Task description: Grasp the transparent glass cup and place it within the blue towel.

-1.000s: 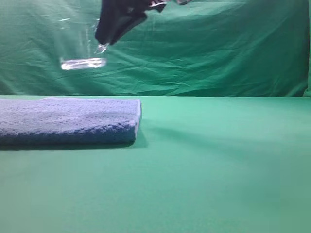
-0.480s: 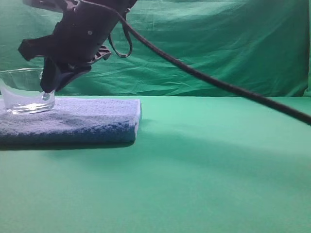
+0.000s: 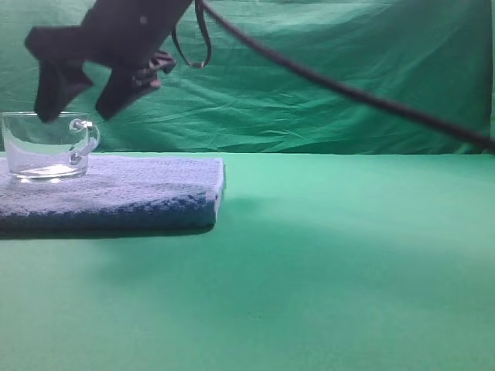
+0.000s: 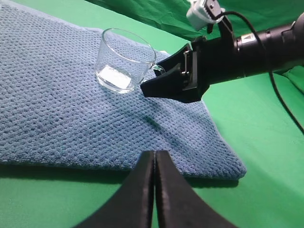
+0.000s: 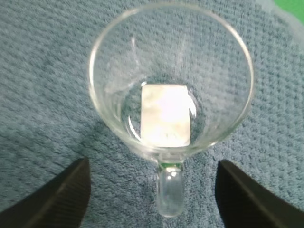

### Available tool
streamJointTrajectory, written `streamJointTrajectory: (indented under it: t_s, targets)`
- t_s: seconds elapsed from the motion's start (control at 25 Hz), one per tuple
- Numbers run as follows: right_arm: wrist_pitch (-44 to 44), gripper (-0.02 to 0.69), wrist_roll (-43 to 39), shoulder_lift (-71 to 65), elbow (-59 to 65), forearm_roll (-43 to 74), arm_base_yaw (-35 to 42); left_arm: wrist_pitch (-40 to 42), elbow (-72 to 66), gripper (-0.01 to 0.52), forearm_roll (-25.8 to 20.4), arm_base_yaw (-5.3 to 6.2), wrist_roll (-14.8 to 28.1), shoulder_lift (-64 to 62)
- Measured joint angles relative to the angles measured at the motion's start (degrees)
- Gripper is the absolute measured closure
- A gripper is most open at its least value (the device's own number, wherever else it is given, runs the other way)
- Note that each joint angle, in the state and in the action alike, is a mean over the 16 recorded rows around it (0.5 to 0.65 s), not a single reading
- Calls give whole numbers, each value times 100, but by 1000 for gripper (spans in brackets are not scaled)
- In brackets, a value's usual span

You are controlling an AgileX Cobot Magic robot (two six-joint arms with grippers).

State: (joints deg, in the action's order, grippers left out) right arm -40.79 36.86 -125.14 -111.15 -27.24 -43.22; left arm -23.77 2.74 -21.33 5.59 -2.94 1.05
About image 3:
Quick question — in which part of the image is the blue folded towel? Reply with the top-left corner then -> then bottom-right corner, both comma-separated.
1,155 -> 226,234

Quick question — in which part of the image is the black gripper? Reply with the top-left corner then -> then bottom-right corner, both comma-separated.
24,1 -> 191,123

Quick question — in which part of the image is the transparent glass cup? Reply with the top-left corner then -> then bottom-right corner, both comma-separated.
1,112 -> 101,182

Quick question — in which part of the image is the thick black cable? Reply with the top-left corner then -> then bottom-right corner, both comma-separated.
201,0 -> 495,152

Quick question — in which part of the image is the thin black looped cable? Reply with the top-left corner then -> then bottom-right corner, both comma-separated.
171,0 -> 213,70

